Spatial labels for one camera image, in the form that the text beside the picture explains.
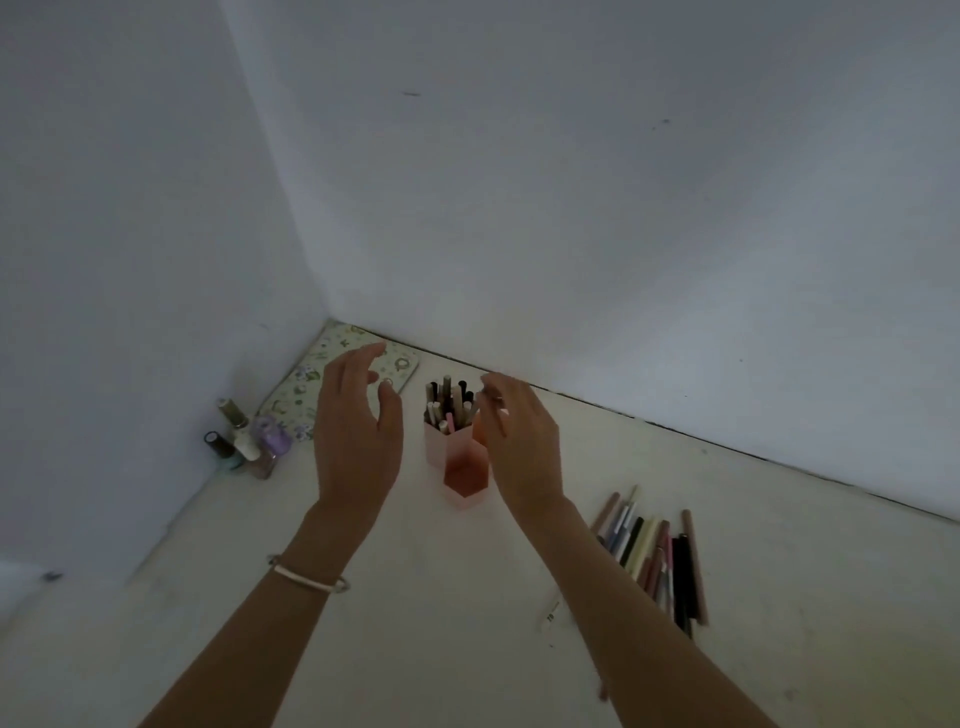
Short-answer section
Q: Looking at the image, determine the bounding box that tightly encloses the person's left hand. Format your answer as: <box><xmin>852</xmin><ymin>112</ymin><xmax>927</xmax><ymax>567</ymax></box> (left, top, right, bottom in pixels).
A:
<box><xmin>312</xmin><ymin>342</ymin><xmax>405</xmax><ymax>528</ymax></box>

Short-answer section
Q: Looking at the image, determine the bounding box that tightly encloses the person's right hand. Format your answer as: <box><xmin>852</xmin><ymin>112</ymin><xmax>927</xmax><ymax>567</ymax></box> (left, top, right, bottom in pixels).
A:
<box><xmin>472</xmin><ymin>372</ymin><xmax>566</xmax><ymax>520</ymax></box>

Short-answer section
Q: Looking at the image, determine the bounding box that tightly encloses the person's left forearm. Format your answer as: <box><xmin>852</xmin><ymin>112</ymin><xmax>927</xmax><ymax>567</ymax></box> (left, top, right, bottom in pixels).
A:
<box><xmin>139</xmin><ymin>504</ymin><xmax>378</xmax><ymax>728</ymax></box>

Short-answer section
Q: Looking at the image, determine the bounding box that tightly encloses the person's right forearm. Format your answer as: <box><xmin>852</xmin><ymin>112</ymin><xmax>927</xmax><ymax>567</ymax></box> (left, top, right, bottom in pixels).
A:
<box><xmin>517</xmin><ymin>493</ymin><xmax>781</xmax><ymax>728</ymax></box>

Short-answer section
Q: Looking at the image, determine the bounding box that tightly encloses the bunch of upright pens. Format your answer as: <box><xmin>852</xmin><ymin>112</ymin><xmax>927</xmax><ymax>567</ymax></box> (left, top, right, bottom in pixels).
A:
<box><xmin>423</xmin><ymin>375</ymin><xmax>481</xmax><ymax>436</ymax></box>

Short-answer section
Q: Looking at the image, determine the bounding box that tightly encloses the pink hexagonal pen holder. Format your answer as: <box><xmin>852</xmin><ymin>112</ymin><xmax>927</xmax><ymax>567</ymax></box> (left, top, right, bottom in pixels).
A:
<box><xmin>423</xmin><ymin>416</ymin><xmax>493</xmax><ymax>512</ymax></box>

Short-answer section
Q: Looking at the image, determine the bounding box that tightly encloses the floral pencil case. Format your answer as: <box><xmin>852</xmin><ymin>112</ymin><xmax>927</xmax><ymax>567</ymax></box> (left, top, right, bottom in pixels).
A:
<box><xmin>255</xmin><ymin>320</ymin><xmax>420</xmax><ymax>444</ymax></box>

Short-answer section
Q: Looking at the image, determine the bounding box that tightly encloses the purple nail polish bottle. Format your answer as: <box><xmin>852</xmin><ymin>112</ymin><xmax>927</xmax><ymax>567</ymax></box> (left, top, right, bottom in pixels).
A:
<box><xmin>250</xmin><ymin>416</ymin><xmax>293</xmax><ymax>459</ymax></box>

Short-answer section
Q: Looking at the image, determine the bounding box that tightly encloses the white gold-capped nail polish bottle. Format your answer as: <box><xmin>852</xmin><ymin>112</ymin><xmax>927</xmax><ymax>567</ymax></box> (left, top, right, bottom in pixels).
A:
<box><xmin>217</xmin><ymin>397</ymin><xmax>262</xmax><ymax>462</ymax></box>

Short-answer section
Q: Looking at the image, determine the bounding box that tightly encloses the dark-capped nail polish bottle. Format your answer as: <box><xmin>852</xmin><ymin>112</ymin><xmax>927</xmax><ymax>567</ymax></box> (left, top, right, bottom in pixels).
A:
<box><xmin>203</xmin><ymin>429</ymin><xmax>244</xmax><ymax>471</ymax></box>

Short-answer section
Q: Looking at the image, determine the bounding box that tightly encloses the pile of loose coloured pens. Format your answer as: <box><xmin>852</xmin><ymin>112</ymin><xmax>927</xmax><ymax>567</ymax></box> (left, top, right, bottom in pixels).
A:
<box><xmin>589</xmin><ymin>484</ymin><xmax>711</xmax><ymax>640</ymax></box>

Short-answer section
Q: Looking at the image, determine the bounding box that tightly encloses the silver bangle bracelet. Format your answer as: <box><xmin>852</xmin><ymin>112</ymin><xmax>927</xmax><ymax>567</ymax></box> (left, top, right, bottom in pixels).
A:
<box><xmin>266</xmin><ymin>554</ymin><xmax>352</xmax><ymax>596</ymax></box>

